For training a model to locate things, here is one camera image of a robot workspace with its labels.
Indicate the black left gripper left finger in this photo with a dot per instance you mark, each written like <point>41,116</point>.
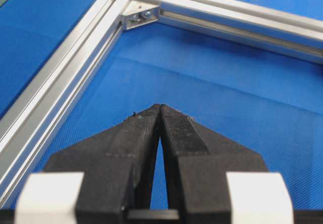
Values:
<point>118,166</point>

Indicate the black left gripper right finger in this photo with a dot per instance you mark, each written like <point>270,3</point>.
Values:
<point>196,160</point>

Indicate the aluminium extrusion frame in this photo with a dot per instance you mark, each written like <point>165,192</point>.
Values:
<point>32,122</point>

